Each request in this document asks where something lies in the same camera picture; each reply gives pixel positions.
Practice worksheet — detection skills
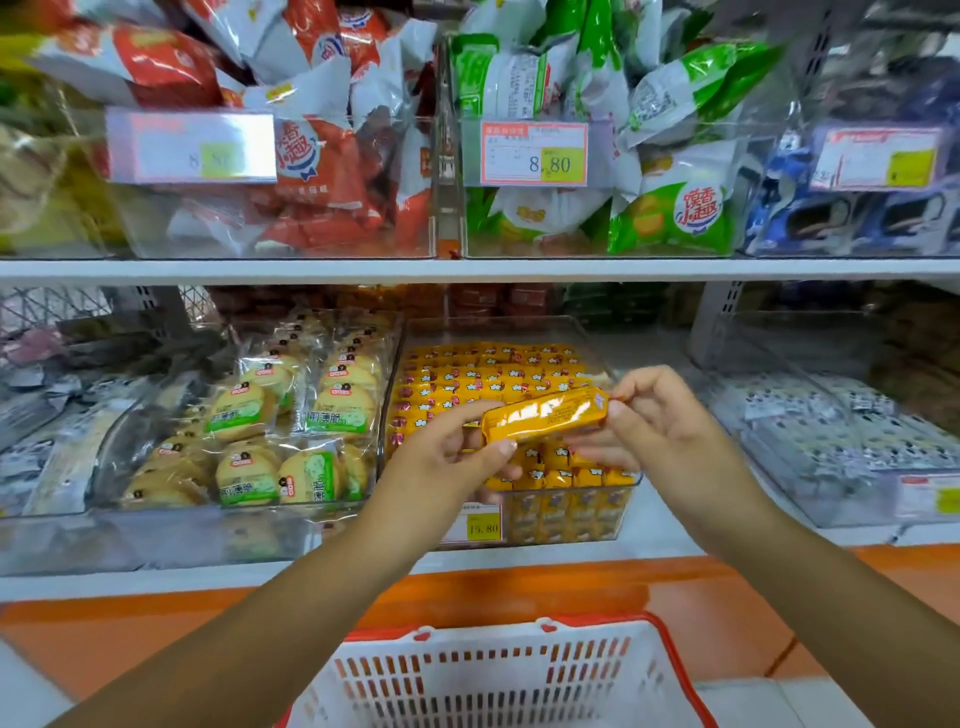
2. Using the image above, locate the pile of small yellow packets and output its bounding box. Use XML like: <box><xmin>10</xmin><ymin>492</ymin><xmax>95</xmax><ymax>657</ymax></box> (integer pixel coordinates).
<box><xmin>386</xmin><ymin>341</ymin><xmax>639</xmax><ymax>545</ymax></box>

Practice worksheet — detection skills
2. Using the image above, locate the pile of grey snack packets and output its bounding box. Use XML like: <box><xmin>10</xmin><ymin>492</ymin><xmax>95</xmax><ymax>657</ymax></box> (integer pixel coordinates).
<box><xmin>0</xmin><ymin>326</ymin><xmax>155</xmax><ymax>520</ymax></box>

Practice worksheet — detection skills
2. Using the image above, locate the person's right hand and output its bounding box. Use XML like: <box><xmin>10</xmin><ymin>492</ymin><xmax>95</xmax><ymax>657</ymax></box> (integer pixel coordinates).
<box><xmin>566</xmin><ymin>365</ymin><xmax>768</xmax><ymax>550</ymax></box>

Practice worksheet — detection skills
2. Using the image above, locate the pile of red snack bags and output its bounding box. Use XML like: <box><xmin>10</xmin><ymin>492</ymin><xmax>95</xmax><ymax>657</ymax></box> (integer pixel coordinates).
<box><xmin>30</xmin><ymin>0</ymin><xmax>440</xmax><ymax>256</ymax></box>

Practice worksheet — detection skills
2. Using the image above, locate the single yellow snack bar packet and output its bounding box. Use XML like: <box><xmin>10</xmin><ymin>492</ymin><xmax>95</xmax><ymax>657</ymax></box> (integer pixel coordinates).
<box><xmin>480</xmin><ymin>386</ymin><xmax>612</xmax><ymax>446</ymax></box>

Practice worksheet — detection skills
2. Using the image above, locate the person's left hand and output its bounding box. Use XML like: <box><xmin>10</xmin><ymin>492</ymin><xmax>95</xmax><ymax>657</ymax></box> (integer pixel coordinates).
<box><xmin>372</xmin><ymin>400</ymin><xmax>524</xmax><ymax>543</ymax></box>

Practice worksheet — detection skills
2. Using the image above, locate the clear plastic bin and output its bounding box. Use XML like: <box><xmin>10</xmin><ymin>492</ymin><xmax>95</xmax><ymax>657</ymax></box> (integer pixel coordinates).
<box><xmin>456</xmin><ymin>41</ymin><xmax>755</xmax><ymax>261</ymax></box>
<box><xmin>88</xmin><ymin>309</ymin><xmax>406</xmax><ymax>530</ymax></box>
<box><xmin>377</xmin><ymin>315</ymin><xmax>644</xmax><ymax>552</ymax></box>
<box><xmin>105</xmin><ymin>45</ymin><xmax>441</xmax><ymax>261</ymax></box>
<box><xmin>688</xmin><ymin>309</ymin><xmax>960</xmax><ymax>531</ymax></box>

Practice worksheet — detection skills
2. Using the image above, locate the pile of black-white spotted packets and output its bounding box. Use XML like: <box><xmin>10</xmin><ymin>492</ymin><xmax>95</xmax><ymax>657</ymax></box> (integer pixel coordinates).
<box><xmin>712</xmin><ymin>371</ymin><xmax>960</xmax><ymax>485</ymax></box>

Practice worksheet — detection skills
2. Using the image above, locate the person's left forearm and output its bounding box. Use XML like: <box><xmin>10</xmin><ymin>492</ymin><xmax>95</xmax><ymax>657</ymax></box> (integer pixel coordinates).
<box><xmin>45</xmin><ymin>495</ymin><xmax>440</xmax><ymax>728</ymax></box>

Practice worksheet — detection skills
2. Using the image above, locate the pile of green snack bags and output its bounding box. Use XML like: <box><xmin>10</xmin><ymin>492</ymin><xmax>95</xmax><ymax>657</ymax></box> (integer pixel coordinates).
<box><xmin>450</xmin><ymin>0</ymin><xmax>789</xmax><ymax>256</ymax></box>

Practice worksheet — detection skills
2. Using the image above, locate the person's right forearm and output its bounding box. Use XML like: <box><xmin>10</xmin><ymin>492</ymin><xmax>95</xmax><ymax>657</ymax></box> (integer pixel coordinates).
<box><xmin>697</xmin><ymin>487</ymin><xmax>960</xmax><ymax>728</ymax></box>

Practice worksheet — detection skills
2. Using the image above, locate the pile of yellow snack bags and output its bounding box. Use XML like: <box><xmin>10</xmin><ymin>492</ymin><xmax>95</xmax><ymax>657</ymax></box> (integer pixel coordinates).
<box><xmin>0</xmin><ymin>30</ymin><xmax>125</xmax><ymax>258</ymax></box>

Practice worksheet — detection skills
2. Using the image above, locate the white price tag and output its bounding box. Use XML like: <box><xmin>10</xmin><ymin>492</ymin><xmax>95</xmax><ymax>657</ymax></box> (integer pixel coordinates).
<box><xmin>105</xmin><ymin>107</ymin><xmax>279</xmax><ymax>186</ymax></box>
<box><xmin>894</xmin><ymin>473</ymin><xmax>960</xmax><ymax>520</ymax></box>
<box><xmin>808</xmin><ymin>125</ymin><xmax>944</xmax><ymax>192</ymax></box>
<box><xmin>480</xmin><ymin>120</ymin><xmax>589</xmax><ymax>188</ymax></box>
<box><xmin>441</xmin><ymin>503</ymin><xmax>504</xmax><ymax>546</ymax></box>

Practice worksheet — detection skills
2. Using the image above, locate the pile of blue snack packets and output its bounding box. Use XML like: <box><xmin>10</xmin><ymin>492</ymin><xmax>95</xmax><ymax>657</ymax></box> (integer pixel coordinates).
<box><xmin>744</xmin><ymin>56</ymin><xmax>960</xmax><ymax>258</ymax></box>

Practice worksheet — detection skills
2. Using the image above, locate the pile of green-label cake packets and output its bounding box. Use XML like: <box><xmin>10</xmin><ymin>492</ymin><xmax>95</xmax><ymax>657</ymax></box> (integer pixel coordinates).
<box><xmin>118</xmin><ymin>311</ymin><xmax>400</xmax><ymax>513</ymax></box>

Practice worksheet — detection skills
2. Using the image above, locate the white perforated shelf upright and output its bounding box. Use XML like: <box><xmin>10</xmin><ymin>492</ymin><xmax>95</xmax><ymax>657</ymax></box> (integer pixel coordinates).
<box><xmin>686</xmin><ymin>281</ymin><xmax>745</xmax><ymax>369</ymax></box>

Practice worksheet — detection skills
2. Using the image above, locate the white shopping basket red rim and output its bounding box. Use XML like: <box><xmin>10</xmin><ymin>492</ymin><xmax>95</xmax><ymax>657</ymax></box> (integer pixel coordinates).
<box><xmin>276</xmin><ymin>612</ymin><xmax>720</xmax><ymax>728</ymax></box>

